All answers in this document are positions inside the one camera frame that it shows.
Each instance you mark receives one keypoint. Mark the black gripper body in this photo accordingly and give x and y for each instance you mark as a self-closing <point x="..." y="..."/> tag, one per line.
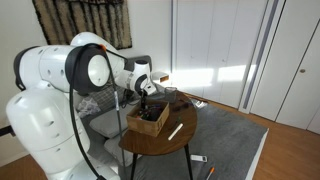
<point x="144" y="97"/>

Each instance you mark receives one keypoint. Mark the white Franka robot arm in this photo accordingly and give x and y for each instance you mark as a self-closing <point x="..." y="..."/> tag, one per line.
<point x="43" y="126"/>

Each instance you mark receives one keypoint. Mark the brown cardboard box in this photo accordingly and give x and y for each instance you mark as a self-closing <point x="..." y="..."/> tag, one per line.
<point x="146" y="125"/>

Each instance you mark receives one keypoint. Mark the gray mesh pen holder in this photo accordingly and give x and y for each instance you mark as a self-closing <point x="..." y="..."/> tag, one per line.
<point x="170" y="95"/>

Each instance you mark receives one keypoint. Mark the orange tipped pen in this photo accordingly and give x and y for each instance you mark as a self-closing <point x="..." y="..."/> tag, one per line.
<point x="210" y="173"/>

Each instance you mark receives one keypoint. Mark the white nightstand with wood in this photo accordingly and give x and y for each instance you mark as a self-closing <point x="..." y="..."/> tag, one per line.
<point x="161" y="77"/>

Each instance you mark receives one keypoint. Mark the light gray cushion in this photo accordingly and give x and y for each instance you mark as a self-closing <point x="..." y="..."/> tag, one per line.
<point x="110" y="121"/>
<point x="115" y="150"/>

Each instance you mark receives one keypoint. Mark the white marker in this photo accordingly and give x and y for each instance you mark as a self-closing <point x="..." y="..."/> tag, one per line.
<point x="175" y="132"/>

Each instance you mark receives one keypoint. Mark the small gray plaid pillow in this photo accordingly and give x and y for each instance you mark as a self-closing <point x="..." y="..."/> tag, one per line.
<point x="105" y="96"/>

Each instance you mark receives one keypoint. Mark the dark wooden side table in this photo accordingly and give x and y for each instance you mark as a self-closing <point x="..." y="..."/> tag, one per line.
<point x="180" y="133"/>

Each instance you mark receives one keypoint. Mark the white closet door pair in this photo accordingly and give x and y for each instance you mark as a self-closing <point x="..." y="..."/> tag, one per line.
<point x="206" y="50"/>
<point x="293" y="66"/>

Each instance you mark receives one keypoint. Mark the gray floor rug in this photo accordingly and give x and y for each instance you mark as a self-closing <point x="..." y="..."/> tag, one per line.
<point x="226" y="140"/>

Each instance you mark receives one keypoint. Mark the shaggy wall hanging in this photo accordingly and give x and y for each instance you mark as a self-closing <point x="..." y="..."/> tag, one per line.
<point x="83" y="16"/>

